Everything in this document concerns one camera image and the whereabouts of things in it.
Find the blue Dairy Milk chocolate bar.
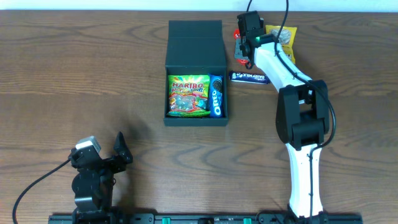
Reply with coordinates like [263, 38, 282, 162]
[229, 71, 271, 85]

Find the yellow Hacks candy bag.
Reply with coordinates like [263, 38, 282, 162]
[265, 25, 297, 64]

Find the dark green open box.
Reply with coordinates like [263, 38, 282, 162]
[164, 21, 229, 126]

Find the red Hacks candy bag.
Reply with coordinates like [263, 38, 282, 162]
[233, 29, 248, 65]

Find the green Haribo gummy bag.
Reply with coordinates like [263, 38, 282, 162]
[167, 75, 210, 118]

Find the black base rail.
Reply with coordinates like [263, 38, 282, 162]
[48, 213, 363, 224]

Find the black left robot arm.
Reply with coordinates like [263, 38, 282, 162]
[68, 132, 133, 223]

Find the blue Oreo cookie pack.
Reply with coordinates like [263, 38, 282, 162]
[208, 75, 223, 118]

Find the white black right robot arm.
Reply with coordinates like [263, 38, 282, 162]
[237, 11, 335, 223]

